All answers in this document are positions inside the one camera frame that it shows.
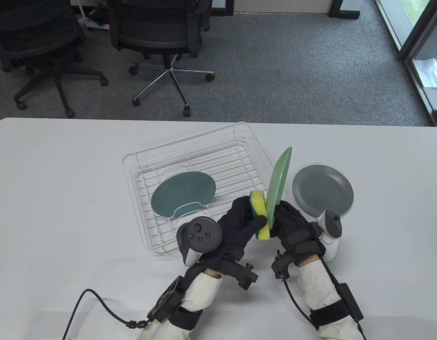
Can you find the black office chair left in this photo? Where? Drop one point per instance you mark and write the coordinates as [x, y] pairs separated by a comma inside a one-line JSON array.
[[38, 39]]

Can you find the grey plate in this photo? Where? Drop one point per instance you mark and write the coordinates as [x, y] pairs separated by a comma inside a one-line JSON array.
[[323, 189]]

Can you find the black forearm battery box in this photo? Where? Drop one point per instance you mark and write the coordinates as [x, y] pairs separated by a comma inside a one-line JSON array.
[[351, 301], [165, 301]]

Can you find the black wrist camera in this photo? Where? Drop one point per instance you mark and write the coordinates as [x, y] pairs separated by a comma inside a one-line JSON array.
[[280, 265], [243, 276]]

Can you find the white paper sheet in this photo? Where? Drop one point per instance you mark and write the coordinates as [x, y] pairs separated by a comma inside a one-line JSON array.
[[429, 72]]

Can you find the teal plate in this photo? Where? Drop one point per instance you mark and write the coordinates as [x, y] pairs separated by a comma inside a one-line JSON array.
[[183, 191]]

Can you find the black desk foot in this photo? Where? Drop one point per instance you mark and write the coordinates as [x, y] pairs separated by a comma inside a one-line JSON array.
[[225, 9], [346, 14]]

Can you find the person's left forearm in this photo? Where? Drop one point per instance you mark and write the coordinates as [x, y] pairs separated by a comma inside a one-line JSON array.
[[200, 294]]

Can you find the black window frame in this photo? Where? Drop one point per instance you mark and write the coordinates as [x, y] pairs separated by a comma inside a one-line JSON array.
[[419, 35]]

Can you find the person's right hand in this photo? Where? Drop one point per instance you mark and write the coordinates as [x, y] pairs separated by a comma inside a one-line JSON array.
[[293, 230]]

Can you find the person's right forearm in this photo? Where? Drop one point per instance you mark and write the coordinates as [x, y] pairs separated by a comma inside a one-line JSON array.
[[317, 287]]

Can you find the yellow green sponge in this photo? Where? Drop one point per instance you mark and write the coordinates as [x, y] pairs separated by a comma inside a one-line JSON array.
[[258, 205]]

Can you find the person's left hand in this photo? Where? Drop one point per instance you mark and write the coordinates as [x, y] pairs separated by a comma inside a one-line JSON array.
[[238, 226]]

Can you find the grey white hand controller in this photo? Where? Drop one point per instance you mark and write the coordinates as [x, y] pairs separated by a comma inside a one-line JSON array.
[[331, 226], [202, 232]]

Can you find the light green plate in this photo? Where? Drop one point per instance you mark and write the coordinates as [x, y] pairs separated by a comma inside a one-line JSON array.
[[278, 180]]

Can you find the black office chair chrome base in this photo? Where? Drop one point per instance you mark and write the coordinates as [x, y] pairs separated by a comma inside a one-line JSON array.
[[154, 32]]

